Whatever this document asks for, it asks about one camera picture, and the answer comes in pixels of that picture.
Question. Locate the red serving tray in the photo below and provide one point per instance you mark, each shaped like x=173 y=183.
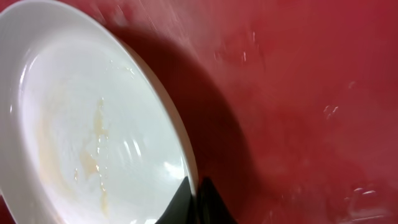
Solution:
x=290 y=105

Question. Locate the white plate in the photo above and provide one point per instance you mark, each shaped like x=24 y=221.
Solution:
x=88 y=132

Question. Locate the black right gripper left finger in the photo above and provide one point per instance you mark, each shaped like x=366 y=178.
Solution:
x=181 y=209

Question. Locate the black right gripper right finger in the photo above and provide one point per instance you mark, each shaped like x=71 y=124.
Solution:
x=210 y=206

